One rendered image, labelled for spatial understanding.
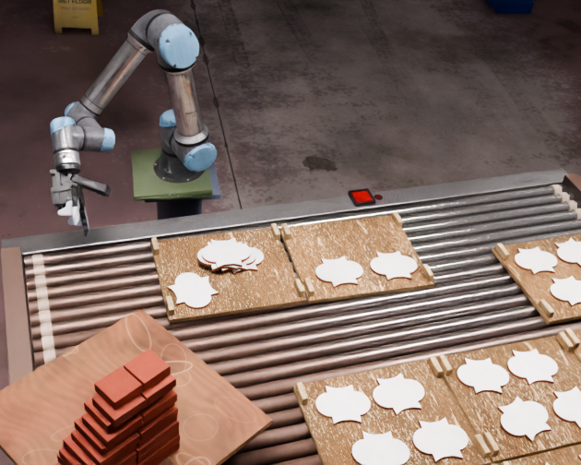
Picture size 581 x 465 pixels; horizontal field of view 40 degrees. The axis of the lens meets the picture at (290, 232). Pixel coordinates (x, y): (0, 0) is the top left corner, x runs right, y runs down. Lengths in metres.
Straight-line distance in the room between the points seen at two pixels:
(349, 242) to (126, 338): 0.85
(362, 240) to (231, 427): 0.94
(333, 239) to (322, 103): 2.66
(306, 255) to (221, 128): 2.41
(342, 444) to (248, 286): 0.61
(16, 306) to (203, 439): 0.74
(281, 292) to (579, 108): 3.72
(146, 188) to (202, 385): 1.03
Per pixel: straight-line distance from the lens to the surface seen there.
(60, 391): 2.03
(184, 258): 2.50
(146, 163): 2.97
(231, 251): 2.47
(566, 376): 2.40
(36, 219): 4.20
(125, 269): 2.49
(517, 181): 3.13
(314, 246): 2.57
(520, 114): 5.51
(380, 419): 2.13
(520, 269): 2.68
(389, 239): 2.66
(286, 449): 2.06
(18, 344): 2.27
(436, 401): 2.21
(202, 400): 1.98
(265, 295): 2.39
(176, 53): 2.45
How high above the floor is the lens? 2.59
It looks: 39 degrees down
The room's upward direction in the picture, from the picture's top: 6 degrees clockwise
